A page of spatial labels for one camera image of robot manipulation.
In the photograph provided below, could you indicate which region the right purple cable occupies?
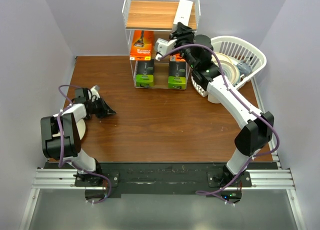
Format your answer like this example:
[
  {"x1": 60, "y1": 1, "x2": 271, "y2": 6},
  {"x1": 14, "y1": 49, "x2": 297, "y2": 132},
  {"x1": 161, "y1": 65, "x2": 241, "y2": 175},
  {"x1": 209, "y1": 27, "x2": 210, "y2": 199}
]
[{"x1": 159, "y1": 44, "x2": 280, "y2": 201}]

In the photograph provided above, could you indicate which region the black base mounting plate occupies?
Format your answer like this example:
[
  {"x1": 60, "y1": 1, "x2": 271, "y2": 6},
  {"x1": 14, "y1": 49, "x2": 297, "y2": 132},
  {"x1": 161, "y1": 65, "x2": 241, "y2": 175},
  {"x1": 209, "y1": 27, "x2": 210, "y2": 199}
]
[{"x1": 74, "y1": 163, "x2": 252, "y2": 201}]

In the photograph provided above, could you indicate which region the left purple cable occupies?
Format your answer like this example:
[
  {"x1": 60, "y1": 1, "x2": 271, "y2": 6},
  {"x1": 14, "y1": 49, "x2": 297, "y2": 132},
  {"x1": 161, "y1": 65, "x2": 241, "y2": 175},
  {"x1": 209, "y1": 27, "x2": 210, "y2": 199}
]
[{"x1": 57, "y1": 84, "x2": 113, "y2": 205}]

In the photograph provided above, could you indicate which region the grey object in basket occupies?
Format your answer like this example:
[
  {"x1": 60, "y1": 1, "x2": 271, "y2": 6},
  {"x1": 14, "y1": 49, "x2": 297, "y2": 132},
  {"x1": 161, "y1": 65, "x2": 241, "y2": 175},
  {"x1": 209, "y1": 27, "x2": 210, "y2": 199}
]
[{"x1": 236, "y1": 60, "x2": 253, "y2": 77}]

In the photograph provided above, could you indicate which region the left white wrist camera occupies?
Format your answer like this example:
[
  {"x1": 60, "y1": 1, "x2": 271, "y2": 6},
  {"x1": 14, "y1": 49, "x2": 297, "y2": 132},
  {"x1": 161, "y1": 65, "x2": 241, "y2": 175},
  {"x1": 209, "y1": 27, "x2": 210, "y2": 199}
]
[{"x1": 90, "y1": 85, "x2": 100, "y2": 98}]

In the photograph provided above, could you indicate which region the blue ringed plate in basket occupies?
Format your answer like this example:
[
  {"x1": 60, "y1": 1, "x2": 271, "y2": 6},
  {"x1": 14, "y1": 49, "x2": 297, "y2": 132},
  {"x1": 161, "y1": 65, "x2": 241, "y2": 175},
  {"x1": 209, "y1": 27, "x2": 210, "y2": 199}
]
[{"x1": 220, "y1": 60, "x2": 240, "y2": 86}]

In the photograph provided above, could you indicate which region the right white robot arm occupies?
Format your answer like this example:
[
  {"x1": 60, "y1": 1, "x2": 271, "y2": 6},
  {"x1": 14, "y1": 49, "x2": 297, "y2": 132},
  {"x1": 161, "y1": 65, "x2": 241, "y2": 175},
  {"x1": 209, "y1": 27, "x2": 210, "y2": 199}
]
[{"x1": 156, "y1": 22, "x2": 275, "y2": 187}]

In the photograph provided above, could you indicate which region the cream plate on table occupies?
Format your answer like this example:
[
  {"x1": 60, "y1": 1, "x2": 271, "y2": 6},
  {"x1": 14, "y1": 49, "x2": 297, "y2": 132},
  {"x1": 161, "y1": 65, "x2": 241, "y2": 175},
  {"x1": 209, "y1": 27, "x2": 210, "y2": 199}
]
[{"x1": 76, "y1": 119, "x2": 86, "y2": 140}]

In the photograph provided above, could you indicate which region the silver grey box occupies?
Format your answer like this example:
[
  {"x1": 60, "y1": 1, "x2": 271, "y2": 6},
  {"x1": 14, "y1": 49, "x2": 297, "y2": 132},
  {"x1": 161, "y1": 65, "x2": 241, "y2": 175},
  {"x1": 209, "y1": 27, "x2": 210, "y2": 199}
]
[{"x1": 172, "y1": 0, "x2": 193, "y2": 31}]

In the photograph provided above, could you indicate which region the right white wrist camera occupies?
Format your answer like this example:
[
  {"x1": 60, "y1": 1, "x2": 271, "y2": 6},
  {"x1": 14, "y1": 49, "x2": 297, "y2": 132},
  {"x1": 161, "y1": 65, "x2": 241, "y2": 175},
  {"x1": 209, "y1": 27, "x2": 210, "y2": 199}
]
[{"x1": 154, "y1": 38, "x2": 177, "y2": 61}]

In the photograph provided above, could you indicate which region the orange razor box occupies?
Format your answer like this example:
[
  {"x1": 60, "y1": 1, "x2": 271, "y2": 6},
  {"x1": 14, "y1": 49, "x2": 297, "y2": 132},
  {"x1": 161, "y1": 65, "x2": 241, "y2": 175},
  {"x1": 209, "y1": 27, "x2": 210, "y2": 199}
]
[
  {"x1": 169, "y1": 54, "x2": 185, "y2": 62},
  {"x1": 129, "y1": 30, "x2": 154, "y2": 61}
]

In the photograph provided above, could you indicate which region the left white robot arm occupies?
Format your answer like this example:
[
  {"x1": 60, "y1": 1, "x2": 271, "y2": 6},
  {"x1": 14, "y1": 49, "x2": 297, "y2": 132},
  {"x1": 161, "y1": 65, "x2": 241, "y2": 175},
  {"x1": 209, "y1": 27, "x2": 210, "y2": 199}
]
[{"x1": 40, "y1": 85, "x2": 116, "y2": 186}]

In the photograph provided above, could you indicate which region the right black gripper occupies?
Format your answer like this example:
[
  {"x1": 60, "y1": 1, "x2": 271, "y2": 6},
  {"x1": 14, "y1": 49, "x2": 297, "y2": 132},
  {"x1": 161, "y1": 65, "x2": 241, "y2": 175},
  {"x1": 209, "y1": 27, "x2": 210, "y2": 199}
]
[{"x1": 169, "y1": 22, "x2": 198, "y2": 69}]

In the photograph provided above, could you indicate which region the purple cable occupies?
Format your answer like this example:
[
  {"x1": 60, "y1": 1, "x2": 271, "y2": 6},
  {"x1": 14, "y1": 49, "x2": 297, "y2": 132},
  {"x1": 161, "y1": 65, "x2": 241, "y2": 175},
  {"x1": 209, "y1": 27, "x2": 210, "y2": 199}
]
[
  {"x1": 159, "y1": 44, "x2": 280, "y2": 201},
  {"x1": 57, "y1": 84, "x2": 113, "y2": 205}
]

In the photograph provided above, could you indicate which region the cream plate in basket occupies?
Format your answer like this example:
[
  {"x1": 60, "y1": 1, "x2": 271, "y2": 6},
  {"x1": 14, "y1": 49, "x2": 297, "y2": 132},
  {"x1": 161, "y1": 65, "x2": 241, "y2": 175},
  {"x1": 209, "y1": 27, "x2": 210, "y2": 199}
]
[{"x1": 216, "y1": 52, "x2": 233, "y2": 64}]

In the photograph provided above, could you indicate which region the aluminium frame rail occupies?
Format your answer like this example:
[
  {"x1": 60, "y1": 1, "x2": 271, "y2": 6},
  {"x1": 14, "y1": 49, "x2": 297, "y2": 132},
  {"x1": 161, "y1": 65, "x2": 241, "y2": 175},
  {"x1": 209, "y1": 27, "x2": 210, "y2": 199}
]
[{"x1": 18, "y1": 165, "x2": 307, "y2": 230}]

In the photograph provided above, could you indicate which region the white wire wooden shelf unit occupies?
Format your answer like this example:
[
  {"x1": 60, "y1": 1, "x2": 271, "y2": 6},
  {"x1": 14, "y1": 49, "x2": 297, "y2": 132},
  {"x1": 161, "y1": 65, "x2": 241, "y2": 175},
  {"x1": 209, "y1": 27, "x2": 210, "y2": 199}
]
[{"x1": 122, "y1": 0, "x2": 201, "y2": 89}]

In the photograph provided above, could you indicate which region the white plastic slatted basket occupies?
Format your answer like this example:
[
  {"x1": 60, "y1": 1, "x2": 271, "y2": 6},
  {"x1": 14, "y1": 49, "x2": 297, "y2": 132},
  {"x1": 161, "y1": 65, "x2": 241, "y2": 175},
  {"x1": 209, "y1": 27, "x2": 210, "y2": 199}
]
[{"x1": 191, "y1": 35, "x2": 267, "y2": 104}]

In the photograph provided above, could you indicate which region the black green razor box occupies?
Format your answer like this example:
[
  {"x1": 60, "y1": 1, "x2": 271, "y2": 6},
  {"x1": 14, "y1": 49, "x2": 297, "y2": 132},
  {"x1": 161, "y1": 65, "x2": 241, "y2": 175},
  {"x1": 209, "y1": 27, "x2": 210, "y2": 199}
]
[
  {"x1": 135, "y1": 59, "x2": 155, "y2": 88},
  {"x1": 168, "y1": 61, "x2": 187, "y2": 90}
]

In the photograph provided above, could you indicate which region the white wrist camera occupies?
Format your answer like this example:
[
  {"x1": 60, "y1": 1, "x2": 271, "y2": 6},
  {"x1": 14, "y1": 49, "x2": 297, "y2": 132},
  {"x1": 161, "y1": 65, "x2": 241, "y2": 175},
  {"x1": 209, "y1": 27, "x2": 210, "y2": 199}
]
[
  {"x1": 90, "y1": 85, "x2": 100, "y2": 98},
  {"x1": 154, "y1": 38, "x2": 177, "y2": 61}
]

